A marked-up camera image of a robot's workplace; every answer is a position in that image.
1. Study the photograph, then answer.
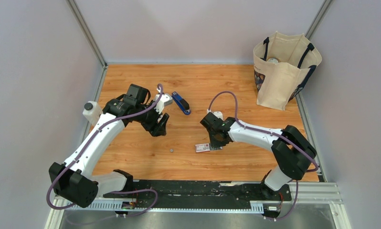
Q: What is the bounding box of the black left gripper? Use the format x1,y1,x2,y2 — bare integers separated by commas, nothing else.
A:
136,100,169,137

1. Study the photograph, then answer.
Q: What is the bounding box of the red white staple box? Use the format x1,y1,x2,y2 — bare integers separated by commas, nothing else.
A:
195,143,223,153

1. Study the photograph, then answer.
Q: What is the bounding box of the dark blue stapler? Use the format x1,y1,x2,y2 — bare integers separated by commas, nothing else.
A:
171,92,191,115

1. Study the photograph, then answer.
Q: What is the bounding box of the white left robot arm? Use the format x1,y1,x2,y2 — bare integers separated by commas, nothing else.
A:
46,83,170,210

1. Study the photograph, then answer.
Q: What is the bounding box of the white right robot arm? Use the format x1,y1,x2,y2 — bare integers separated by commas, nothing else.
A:
200,112,318,200

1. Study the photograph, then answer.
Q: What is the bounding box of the white bottle black cap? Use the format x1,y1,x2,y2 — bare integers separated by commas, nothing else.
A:
83,101,103,126

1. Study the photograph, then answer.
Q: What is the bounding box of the object inside tote bag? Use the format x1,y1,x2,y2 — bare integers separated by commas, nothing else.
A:
267,57,279,64

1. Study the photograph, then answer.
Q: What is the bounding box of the beige canvas tote bag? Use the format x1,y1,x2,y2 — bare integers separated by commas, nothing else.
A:
253,32,322,110

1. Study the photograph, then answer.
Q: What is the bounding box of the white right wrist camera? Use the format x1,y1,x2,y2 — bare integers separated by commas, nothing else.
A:
207,109,225,121

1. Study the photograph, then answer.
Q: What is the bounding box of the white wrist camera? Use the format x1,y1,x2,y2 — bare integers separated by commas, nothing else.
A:
154,94,173,114
207,109,225,121

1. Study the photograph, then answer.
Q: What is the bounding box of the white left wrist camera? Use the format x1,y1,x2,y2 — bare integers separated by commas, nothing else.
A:
154,94,173,114

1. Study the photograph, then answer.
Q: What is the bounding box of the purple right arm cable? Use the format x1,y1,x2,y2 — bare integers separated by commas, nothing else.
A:
207,91,319,221

